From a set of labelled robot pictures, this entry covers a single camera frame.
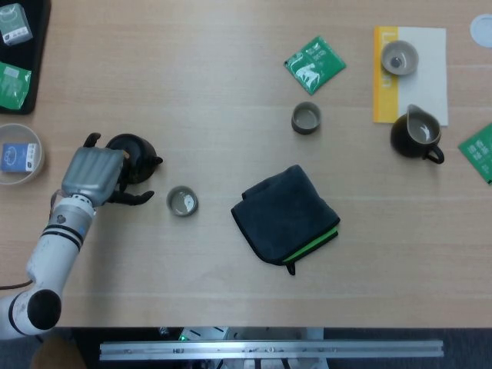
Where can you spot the grey ceramic teacup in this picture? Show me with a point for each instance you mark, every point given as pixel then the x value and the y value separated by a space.
pixel 182 201
pixel 306 118

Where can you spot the round white container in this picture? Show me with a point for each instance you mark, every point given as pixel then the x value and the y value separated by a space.
pixel 21 134

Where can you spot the grey white tea packet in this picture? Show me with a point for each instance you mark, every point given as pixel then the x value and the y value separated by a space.
pixel 15 24

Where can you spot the blue tea packet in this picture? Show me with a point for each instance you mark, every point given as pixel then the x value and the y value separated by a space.
pixel 17 157

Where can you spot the yellow and white booklet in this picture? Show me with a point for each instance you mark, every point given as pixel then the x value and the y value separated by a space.
pixel 430 88

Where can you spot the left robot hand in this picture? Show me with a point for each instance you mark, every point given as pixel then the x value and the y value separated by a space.
pixel 92 173

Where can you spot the black ceramic pitcher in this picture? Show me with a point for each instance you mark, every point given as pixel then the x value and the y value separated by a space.
pixel 401 142

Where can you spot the aluminium rail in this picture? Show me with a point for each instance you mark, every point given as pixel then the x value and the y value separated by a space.
pixel 269 350

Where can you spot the black tray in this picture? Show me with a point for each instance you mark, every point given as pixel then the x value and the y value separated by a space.
pixel 38 57

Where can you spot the black teapot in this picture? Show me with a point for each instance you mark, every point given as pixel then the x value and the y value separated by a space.
pixel 140 153

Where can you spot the dark grey folded cloth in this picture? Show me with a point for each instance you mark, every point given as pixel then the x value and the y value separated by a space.
pixel 284 215

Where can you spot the green tea packet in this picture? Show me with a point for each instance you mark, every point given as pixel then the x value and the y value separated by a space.
pixel 13 86
pixel 315 65
pixel 478 151

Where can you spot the grey ceramic bowl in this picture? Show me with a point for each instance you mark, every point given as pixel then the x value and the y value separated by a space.
pixel 399 57

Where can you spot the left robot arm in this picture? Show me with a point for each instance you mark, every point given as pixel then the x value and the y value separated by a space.
pixel 54 253

